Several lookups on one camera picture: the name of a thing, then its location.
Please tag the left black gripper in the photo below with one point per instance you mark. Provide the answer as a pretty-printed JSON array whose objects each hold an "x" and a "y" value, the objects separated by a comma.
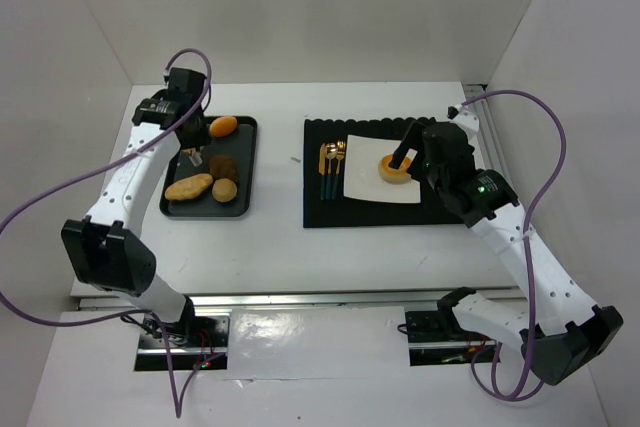
[{"x": 193, "y": 133}]

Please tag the brown chocolate croissant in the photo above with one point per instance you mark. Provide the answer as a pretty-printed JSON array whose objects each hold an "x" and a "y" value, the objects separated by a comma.
[{"x": 223, "y": 166}]

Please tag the white square plate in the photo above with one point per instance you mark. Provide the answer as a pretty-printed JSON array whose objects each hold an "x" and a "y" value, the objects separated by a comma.
[{"x": 361, "y": 177}]

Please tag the metal tongs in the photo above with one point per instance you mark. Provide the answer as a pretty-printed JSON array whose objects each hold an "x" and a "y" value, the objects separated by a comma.
[{"x": 194, "y": 155}]

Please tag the oval light bread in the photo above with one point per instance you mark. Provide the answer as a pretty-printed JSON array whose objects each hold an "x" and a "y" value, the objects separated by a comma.
[{"x": 188, "y": 188}]

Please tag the glazed bagel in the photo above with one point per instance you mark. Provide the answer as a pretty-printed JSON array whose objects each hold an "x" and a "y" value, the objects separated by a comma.
[{"x": 396, "y": 176}]

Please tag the black placemat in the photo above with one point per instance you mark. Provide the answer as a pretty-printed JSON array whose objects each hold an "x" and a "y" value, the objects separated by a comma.
[{"x": 322, "y": 212}]

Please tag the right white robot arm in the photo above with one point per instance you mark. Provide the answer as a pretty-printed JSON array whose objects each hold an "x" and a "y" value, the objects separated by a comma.
[{"x": 564, "y": 328}]

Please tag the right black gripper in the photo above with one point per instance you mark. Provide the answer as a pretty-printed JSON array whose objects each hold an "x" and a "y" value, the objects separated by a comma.
[{"x": 420, "y": 137}]

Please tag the black tray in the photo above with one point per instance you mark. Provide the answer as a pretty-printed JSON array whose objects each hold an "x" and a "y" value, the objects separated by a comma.
[{"x": 240, "y": 146}]

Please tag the small round bread roll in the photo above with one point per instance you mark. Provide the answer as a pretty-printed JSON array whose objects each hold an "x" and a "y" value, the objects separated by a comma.
[{"x": 224, "y": 190}]

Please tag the orange round bun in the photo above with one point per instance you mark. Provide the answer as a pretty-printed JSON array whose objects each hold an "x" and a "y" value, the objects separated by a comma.
[{"x": 223, "y": 126}]

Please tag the gold knife green handle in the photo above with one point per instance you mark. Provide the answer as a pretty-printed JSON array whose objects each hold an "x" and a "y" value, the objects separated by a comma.
[{"x": 322, "y": 170}]

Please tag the aluminium rail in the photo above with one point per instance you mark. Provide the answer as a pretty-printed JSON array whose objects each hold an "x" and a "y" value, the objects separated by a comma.
[{"x": 281, "y": 300}]

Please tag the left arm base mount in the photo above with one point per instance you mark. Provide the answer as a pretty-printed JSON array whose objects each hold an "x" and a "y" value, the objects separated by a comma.
[{"x": 206, "y": 346}]

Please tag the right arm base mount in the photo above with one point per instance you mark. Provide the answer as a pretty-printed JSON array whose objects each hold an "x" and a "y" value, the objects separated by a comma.
[{"x": 431, "y": 342}]

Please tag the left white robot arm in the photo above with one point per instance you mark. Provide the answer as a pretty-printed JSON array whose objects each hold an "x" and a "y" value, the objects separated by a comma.
[{"x": 105, "y": 248}]

